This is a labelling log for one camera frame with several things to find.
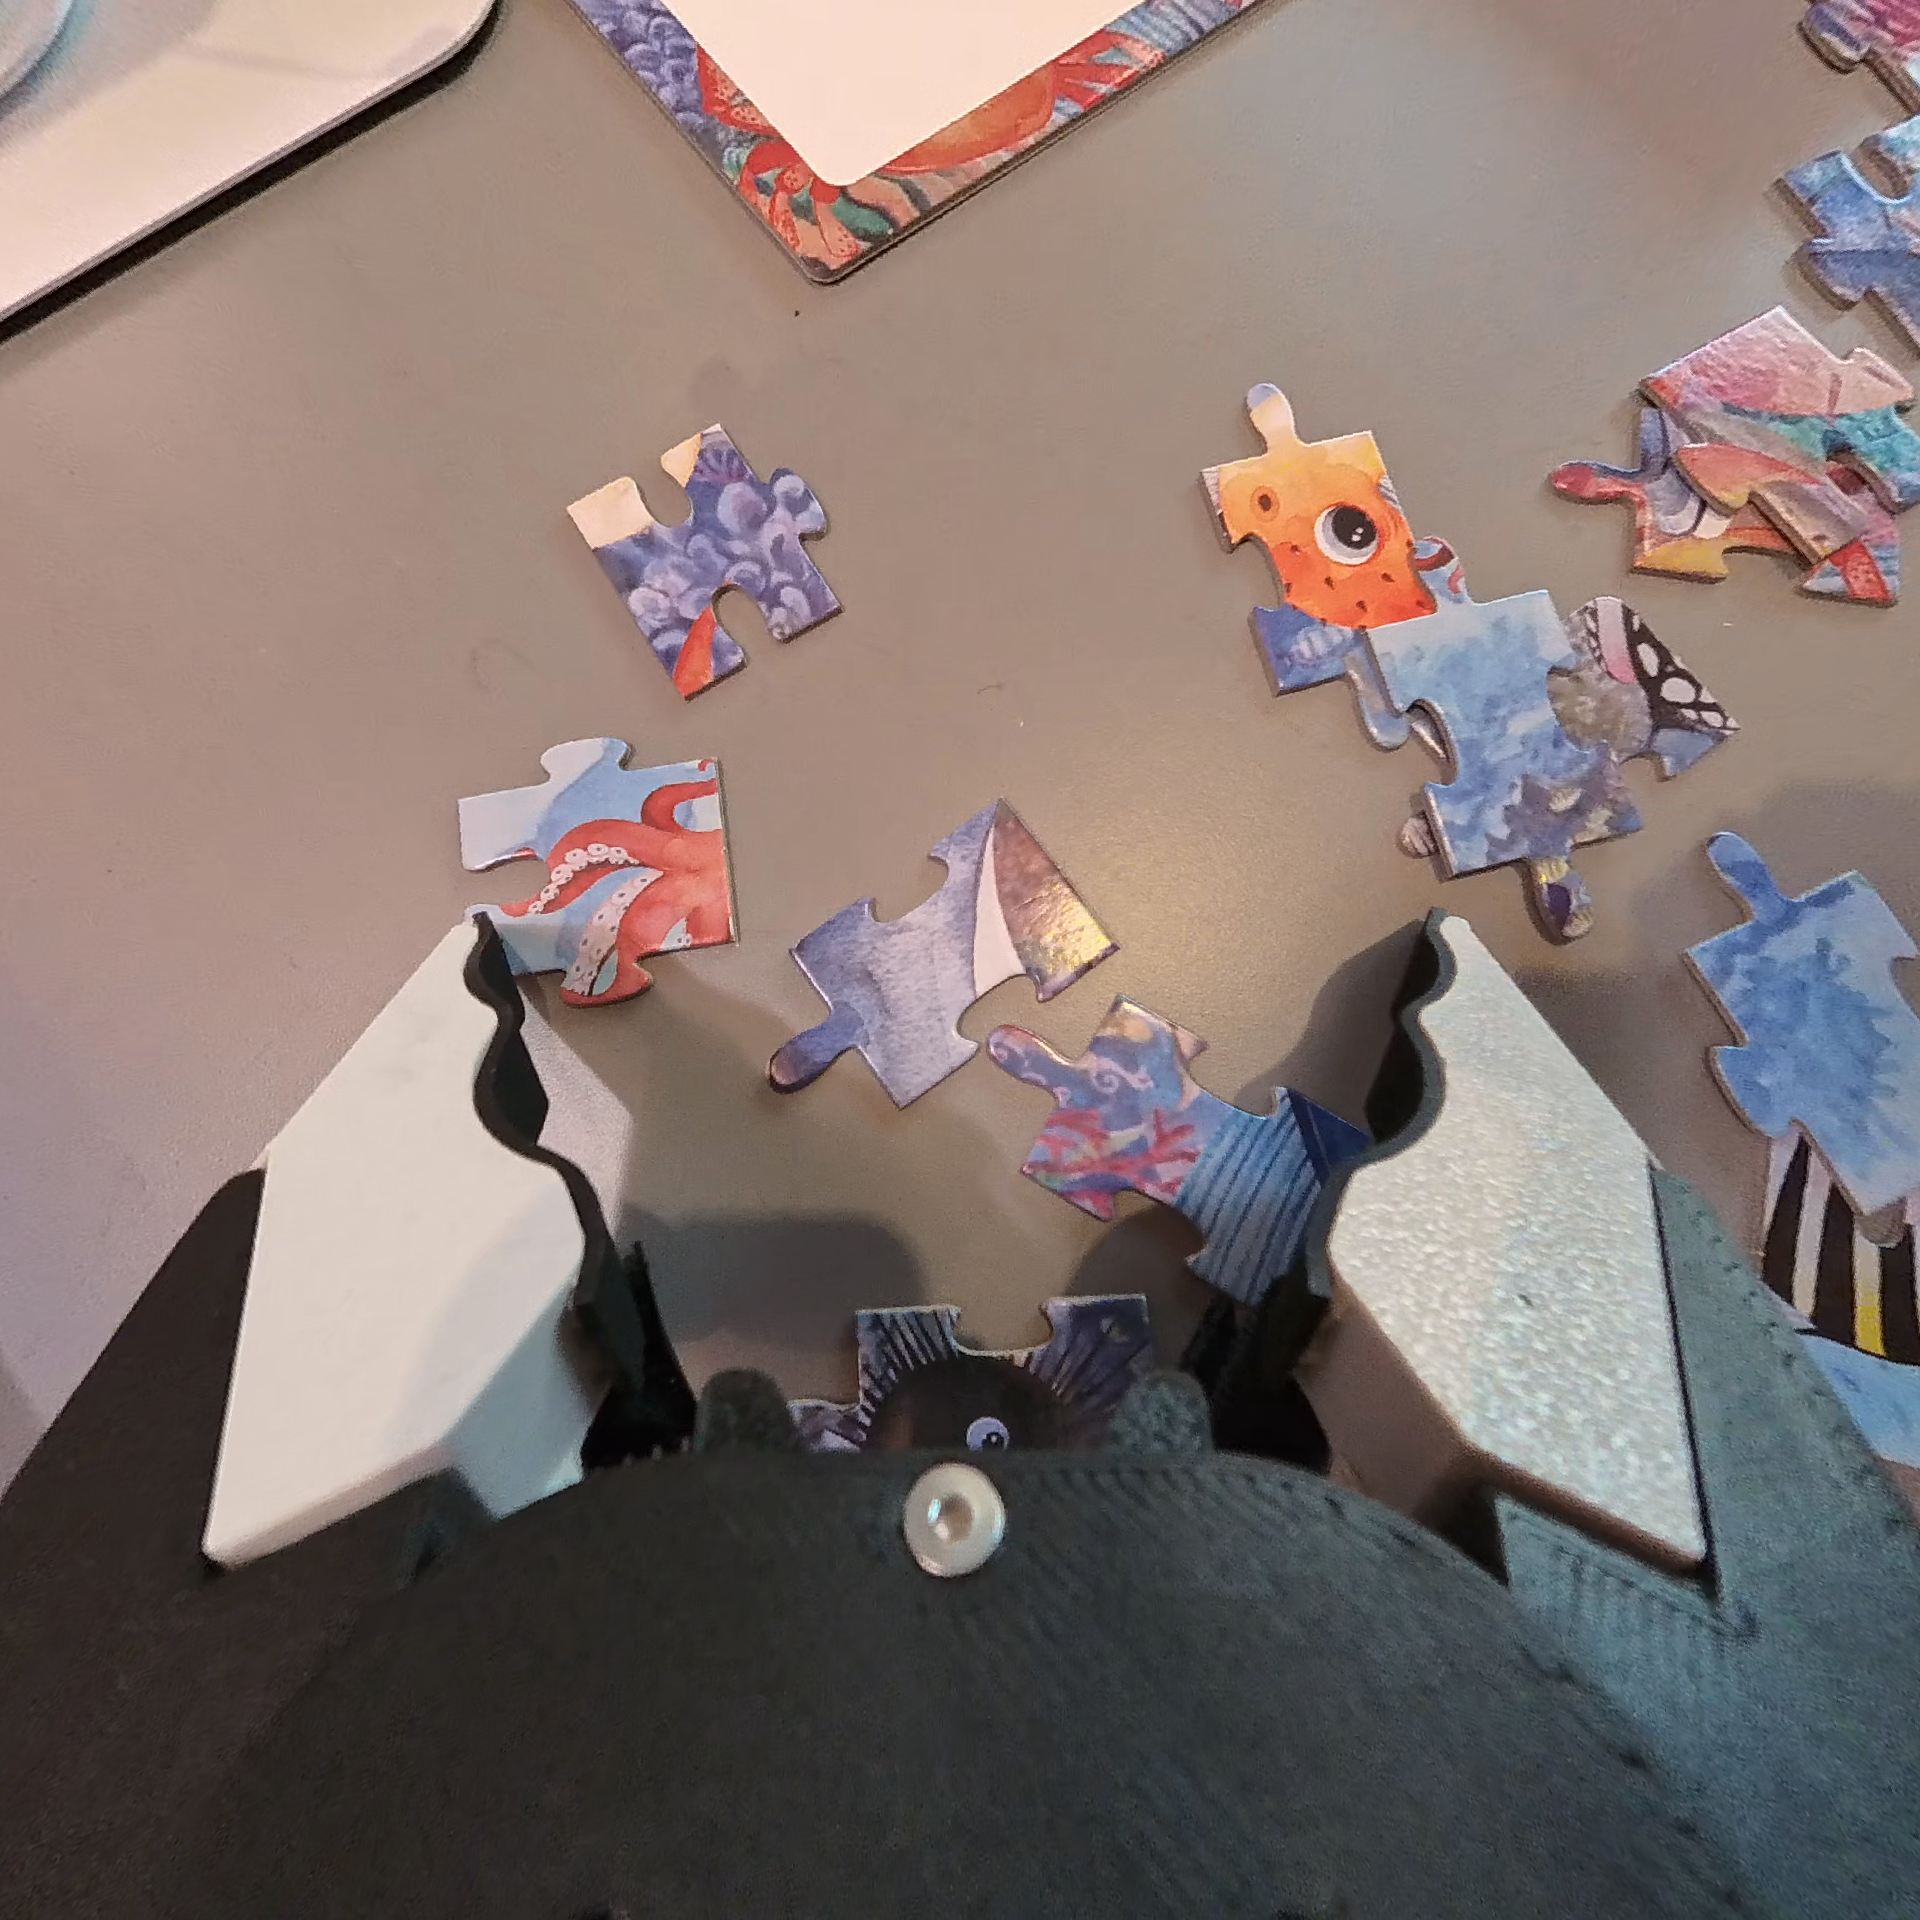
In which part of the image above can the red sprig blue puzzle piece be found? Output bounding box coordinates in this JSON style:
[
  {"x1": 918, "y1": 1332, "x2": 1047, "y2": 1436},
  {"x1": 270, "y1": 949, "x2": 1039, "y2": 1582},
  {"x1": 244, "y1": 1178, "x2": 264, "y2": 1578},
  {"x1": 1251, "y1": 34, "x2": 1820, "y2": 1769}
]
[{"x1": 987, "y1": 991, "x2": 1375, "y2": 1308}]

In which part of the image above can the puzzle frame board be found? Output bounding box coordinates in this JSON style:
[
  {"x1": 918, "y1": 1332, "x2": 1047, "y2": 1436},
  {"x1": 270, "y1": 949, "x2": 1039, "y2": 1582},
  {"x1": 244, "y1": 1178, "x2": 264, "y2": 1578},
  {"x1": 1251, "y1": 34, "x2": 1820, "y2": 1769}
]
[{"x1": 567, "y1": 0, "x2": 1278, "y2": 287}]

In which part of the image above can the pale blue clownfish-tab puzzle piece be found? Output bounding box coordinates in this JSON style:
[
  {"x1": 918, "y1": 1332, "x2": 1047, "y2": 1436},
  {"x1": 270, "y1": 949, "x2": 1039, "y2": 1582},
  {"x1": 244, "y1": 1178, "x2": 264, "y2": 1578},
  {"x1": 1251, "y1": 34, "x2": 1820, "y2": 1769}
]
[{"x1": 1358, "y1": 589, "x2": 1648, "y2": 943}]

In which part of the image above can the black white spotted puzzle piece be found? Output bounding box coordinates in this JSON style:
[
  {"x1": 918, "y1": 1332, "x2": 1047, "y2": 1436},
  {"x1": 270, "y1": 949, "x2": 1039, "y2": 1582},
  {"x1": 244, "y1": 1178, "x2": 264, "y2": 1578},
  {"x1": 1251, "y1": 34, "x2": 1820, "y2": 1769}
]
[{"x1": 1545, "y1": 596, "x2": 1742, "y2": 785}]

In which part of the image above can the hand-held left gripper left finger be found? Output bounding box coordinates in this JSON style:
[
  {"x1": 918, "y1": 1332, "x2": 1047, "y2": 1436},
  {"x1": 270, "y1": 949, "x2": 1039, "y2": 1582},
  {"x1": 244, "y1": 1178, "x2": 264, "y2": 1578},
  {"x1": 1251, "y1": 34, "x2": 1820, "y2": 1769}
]
[{"x1": 201, "y1": 911, "x2": 700, "y2": 1573}]

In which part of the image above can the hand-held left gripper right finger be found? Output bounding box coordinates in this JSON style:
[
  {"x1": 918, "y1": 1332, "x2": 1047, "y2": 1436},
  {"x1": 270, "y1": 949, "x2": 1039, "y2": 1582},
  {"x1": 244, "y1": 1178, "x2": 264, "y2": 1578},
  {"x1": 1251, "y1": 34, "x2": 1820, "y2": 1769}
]
[{"x1": 1182, "y1": 908, "x2": 1715, "y2": 1578}]

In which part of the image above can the red white banded puzzle piece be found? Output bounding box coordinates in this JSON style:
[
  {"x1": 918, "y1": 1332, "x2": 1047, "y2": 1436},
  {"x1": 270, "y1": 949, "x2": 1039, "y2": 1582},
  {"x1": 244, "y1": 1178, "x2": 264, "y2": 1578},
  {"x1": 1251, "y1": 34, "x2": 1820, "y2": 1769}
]
[{"x1": 1551, "y1": 427, "x2": 1772, "y2": 585}]

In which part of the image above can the orange green puzzle piece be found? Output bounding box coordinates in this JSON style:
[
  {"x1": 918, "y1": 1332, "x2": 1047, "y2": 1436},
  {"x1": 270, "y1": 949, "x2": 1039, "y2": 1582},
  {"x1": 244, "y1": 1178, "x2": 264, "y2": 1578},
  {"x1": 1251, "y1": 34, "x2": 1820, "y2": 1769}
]
[{"x1": 1640, "y1": 306, "x2": 1920, "y2": 601}]

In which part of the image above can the bright blue blotchy puzzle piece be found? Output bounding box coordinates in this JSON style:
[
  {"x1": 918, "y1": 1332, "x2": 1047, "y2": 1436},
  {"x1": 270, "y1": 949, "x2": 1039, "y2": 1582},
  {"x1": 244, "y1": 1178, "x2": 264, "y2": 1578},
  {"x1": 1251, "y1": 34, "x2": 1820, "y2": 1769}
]
[{"x1": 1681, "y1": 833, "x2": 1920, "y2": 1220}]

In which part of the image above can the orange pufferfish puzzle piece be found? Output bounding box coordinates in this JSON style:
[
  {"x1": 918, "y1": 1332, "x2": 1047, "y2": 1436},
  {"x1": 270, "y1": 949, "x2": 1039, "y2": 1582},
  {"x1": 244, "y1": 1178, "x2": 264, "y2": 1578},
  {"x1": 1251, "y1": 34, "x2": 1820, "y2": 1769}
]
[{"x1": 1201, "y1": 381, "x2": 1481, "y2": 701}]

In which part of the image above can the pile of loose puzzle pieces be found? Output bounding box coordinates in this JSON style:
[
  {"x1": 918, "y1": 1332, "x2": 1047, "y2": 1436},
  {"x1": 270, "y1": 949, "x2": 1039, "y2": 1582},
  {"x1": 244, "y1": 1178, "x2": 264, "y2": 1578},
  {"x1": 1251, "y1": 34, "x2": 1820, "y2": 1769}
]
[{"x1": 457, "y1": 0, "x2": 1920, "y2": 1460}]

